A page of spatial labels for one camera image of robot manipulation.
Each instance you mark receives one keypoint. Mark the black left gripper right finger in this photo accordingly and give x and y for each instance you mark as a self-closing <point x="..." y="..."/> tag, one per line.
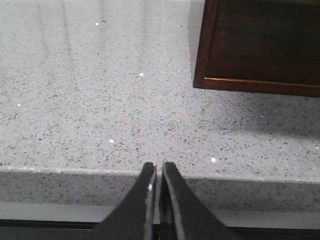
<point x="182" y="215"/>

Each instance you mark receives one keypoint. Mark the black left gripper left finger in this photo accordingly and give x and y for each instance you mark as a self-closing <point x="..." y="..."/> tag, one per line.
<point x="133" y="218"/>

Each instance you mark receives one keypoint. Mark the dark wooden drawer cabinet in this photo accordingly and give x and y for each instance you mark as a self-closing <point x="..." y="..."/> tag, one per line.
<point x="202" y="80"/>

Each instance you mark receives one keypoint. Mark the dark wooden drawer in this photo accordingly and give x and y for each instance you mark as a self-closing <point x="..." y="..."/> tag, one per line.
<point x="266" y="41"/>

